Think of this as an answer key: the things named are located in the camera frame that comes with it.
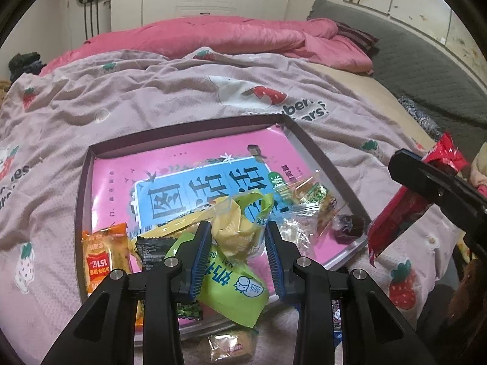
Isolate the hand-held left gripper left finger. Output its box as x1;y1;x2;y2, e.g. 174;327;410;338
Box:
40;221;212;365

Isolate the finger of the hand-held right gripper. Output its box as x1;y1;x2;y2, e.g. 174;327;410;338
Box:
388;149;487;217

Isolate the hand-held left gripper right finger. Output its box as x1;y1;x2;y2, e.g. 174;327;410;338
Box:
265;221;436;365

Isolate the green yellow milk snack packet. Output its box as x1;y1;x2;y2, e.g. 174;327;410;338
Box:
163;193;275;328

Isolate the long red snack packet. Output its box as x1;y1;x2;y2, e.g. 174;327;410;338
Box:
366;132;470;268

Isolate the pink box lid tray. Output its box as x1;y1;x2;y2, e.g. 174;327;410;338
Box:
76;113;370;346

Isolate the orange bread packet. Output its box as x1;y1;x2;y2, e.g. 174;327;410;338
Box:
82;222;132;307

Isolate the dark green snack packet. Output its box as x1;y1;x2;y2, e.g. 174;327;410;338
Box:
135;234;204;322

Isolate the blue patterned cloth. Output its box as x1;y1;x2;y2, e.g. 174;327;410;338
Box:
398;95;446;141

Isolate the clear-wrapped brown cookie snack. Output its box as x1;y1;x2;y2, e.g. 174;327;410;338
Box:
279;171;339;236

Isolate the blue cookie packet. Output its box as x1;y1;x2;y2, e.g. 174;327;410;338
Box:
331;298;345;346

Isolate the small brown wrapped snack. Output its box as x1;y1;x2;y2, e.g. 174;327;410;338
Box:
333;214;366;241

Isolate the tan wrapped pastry snack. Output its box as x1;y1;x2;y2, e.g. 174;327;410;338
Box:
206;329;260;365

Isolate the beige bed sheet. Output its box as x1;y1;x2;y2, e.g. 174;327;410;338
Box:
304;61;438;153

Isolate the pink book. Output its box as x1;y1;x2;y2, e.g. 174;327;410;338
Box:
89;127;343;328

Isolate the dark striped pillow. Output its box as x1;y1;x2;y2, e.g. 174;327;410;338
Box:
335;21;380;52

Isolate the pink strawberry printed blanket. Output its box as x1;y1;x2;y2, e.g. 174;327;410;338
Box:
0;47;463;365

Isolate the pink quilt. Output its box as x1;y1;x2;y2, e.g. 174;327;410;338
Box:
38;16;375;77

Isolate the dark cloth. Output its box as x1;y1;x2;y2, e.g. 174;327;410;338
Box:
8;51;46;82

